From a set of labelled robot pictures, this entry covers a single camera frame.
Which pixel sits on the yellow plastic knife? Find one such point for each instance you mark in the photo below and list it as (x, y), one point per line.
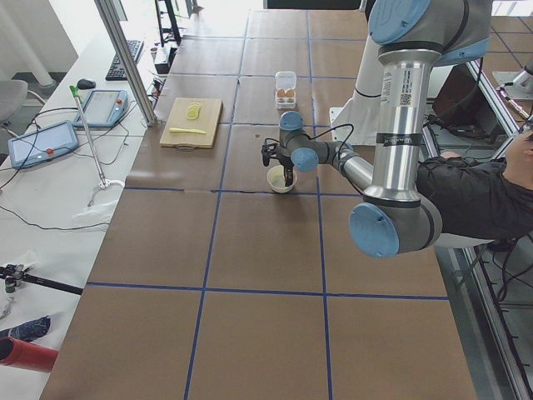
(187, 130)

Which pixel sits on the black computer mouse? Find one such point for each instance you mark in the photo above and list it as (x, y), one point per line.
(86, 84)

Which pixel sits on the red cylinder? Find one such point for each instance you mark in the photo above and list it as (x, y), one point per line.
(27, 355)

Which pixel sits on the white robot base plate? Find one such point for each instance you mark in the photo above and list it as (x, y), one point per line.
(358, 126)

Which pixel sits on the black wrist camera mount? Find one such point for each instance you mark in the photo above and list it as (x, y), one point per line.
(269, 151)

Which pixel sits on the black tripod rod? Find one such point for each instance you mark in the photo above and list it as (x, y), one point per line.
(15, 274)

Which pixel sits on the green tipped reacher stick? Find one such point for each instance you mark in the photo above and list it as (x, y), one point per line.
(104, 182)

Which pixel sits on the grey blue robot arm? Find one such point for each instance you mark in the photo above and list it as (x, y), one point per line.
(406, 40)

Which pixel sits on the aluminium frame post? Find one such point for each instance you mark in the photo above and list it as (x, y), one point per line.
(110, 19)

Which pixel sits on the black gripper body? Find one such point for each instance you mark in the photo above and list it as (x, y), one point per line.
(285, 161)

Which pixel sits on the blue patterned cloth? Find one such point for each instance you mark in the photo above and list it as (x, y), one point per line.
(29, 331)

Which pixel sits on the far teach pendant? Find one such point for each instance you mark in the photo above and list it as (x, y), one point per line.
(103, 108)

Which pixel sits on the teach pendant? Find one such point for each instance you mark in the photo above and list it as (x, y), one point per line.
(42, 145)
(103, 108)

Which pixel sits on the front lemon slice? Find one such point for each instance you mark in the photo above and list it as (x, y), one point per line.
(192, 114)

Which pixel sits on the wooden cutting board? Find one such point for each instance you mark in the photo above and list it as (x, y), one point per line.
(209, 116)

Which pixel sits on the person in black jacket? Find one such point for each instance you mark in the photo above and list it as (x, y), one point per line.
(489, 200)

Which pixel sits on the white paper bowl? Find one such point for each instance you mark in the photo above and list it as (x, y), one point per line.
(277, 182)

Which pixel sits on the near teach pendant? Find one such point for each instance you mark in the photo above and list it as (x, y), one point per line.
(42, 145)

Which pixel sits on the clear plastic egg box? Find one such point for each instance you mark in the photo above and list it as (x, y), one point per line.
(285, 80)

